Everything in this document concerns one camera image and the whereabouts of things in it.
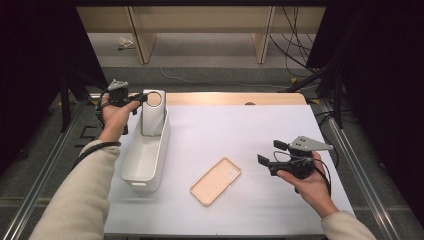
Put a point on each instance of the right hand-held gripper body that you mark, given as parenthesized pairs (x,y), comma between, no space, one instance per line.
(305,144)

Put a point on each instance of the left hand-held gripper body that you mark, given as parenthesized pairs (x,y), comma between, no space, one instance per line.
(118,95)

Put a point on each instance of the grey phone case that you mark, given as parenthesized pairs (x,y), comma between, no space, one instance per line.
(152,120)

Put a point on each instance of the beige phone case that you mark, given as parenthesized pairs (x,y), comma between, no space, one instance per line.
(213,183)

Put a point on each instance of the white storage box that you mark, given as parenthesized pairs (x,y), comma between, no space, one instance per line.
(146,160)

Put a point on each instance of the person's left hand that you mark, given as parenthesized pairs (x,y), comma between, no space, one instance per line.
(115,120)

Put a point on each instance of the person's right hand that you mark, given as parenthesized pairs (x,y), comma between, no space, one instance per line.
(313,190)

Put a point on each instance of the white table mat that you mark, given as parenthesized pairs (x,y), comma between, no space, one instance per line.
(233,133)

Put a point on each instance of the crumpled white paper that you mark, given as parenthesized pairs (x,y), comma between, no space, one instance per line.
(125,43)

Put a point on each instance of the black tripod stand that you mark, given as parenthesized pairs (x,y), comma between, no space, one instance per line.
(65,100)

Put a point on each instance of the black metal stand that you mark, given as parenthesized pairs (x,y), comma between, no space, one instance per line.
(338,100)

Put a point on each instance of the black curtain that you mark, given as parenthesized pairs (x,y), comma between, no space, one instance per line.
(383,83)
(33,66)

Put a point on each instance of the beige wooden desk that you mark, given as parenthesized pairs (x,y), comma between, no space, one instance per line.
(200,20)

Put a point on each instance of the aluminium floor rail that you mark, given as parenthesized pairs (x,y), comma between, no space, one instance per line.
(366,186)
(36,190)

